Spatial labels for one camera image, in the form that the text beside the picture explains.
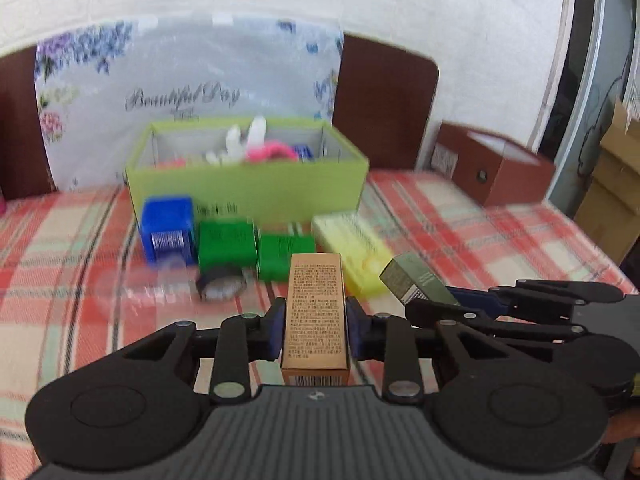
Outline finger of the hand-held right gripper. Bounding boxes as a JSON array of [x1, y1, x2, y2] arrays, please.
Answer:
[[404, 299, 590, 350], [444, 279, 627, 313]]

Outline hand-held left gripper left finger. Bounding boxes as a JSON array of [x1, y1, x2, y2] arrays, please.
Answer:
[[107, 297, 286, 406]]

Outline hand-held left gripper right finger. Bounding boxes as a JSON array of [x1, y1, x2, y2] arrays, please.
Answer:
[[345, 296, 507, 406]]

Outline gold box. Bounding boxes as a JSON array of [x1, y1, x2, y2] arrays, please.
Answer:
[[281, 253, 350, 387]]

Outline dark green box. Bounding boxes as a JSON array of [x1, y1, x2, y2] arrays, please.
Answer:
[[379, 253, 460, 307]]

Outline lime green box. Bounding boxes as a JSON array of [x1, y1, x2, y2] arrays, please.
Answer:
[[123, 118, 370, 224]]

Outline white and pink items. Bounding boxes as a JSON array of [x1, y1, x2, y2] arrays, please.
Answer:
[[202, 117, 269, 166]]

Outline small green box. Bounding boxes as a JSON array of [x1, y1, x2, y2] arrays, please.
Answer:
[[257, 234, 317, 281], [197, 218, 256, 269]]

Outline yellow flat box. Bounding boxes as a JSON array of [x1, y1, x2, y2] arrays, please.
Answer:
[[310, 212, 394, 297]]

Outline plaid bed sheet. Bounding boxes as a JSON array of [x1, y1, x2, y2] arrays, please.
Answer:
[[0, 169, 640, 467]]

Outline brown shoe box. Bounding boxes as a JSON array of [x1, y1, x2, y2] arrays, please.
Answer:
[[430, 121, 557, 207]]

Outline cardboard boxes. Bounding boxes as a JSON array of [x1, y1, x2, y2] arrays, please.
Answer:
[[572, 95, 640, 264]]

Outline small blue box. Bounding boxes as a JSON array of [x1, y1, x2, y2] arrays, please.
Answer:
[[139, 196, 197, 266]]

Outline brown headboard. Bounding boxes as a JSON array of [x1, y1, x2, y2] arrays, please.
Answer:
[[0, 32, 441, 202]]

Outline floral plastic bag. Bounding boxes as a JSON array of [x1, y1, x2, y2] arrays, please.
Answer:
[[34, 15, 345, 192]]

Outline pink hair tie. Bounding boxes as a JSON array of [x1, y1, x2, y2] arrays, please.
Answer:
[[244, 142, 299, 164]]

